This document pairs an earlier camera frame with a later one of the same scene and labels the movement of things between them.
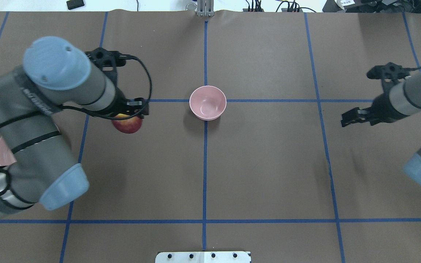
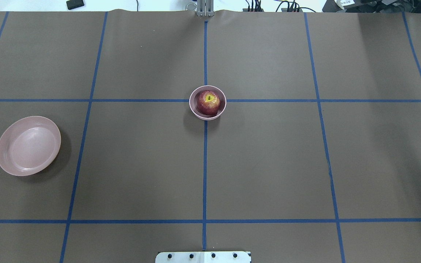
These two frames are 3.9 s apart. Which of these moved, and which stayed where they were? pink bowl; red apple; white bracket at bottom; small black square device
Moved: red apple
Stayed: white bracket at bottom; small black square device; pink bowl
